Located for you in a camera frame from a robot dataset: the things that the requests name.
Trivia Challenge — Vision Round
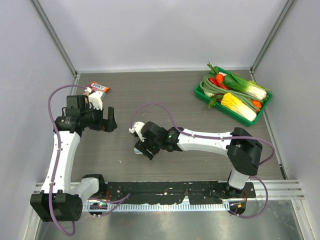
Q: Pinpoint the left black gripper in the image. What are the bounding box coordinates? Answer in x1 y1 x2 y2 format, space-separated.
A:
81 103 117 132

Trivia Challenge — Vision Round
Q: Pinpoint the light blue small stapler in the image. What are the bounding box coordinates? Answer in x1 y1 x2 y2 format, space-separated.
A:
134 148 142 155

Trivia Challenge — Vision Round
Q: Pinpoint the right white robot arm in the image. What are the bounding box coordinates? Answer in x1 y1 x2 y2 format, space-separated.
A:
129 121 263 198

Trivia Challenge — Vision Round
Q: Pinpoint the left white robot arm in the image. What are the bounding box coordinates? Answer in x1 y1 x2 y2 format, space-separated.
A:
30 91 118 222

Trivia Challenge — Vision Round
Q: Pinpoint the orange candy bag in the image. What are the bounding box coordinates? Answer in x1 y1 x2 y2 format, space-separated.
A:
82 81 110 96

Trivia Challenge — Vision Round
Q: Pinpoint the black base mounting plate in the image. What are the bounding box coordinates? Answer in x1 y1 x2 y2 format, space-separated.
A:
101 181 256 205

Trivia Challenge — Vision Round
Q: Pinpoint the green long beans toy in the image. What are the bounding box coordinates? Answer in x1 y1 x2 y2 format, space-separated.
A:
199 75 263 112

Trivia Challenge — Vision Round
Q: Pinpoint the red chili pepper toy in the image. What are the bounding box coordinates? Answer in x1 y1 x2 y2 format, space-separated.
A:
208 77 220 87

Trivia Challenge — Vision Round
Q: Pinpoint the yellow napa cabbage toy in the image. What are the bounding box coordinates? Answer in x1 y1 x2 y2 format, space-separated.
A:
220 93 257 122

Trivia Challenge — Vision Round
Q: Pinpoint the green plastic tray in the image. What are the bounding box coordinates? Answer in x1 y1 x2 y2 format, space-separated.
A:
194 64 272 127

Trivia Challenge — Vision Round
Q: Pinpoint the small orange carrot toy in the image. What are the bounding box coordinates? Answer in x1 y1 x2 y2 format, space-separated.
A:
251 99 262 110

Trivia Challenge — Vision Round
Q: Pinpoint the green bok choy toy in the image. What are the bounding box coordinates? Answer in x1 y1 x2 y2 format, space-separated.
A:
223 73 267 101

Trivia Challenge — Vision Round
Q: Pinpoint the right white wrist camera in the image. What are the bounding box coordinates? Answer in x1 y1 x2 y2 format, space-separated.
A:
129 121 145 142

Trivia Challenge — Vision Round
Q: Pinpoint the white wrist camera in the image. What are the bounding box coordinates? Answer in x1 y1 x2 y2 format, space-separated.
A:
129 121 145 142
88 91 105 111

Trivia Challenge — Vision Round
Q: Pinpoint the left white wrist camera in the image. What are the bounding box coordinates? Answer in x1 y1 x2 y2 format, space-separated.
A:
88 91 105 111

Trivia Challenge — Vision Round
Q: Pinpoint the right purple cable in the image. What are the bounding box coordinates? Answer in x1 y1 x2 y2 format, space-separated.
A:
130 102 276 219

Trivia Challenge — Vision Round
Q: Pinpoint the purple cable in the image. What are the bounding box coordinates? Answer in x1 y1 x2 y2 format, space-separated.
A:
47 84 88 237
130 102 276 219

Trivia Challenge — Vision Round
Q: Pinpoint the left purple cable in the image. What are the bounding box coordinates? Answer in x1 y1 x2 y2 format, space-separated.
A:
47 84 88 237

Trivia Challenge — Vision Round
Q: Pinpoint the white slotted cable duct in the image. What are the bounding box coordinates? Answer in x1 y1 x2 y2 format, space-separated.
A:
82 201 230 213

